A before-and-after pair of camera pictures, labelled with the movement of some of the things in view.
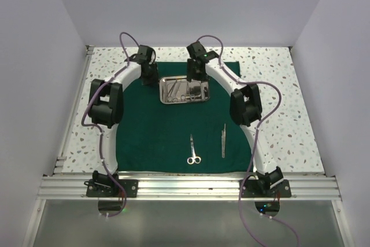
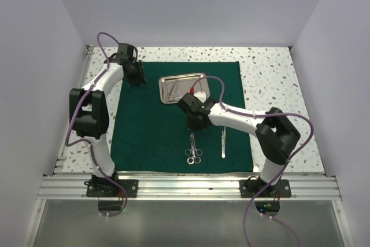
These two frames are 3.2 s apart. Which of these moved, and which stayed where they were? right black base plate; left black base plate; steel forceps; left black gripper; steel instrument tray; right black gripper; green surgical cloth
Moved: right black gripper; left black gripper; steel forceps
Stayed: left black base plate; right black base plate; steel instrument tray; green surgical cloth
